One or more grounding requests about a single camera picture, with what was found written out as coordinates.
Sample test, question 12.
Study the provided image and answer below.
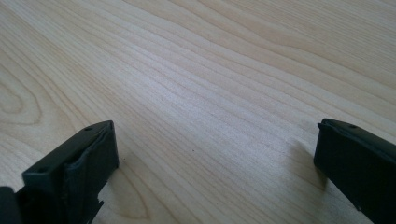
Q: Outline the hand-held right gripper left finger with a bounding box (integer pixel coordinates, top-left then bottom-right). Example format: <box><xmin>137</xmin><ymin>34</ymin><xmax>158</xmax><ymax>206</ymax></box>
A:
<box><xmin>16</xmin><ymin>119</ymin><xmax>120</xmax><ymax>224</ymax></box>

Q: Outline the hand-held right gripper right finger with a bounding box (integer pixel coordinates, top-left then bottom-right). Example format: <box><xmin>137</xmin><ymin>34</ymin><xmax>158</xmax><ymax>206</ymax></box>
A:
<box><xmin>313</xmin><ymin>118</ymin><xmax>396</xmax><ymax>224</ymax></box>

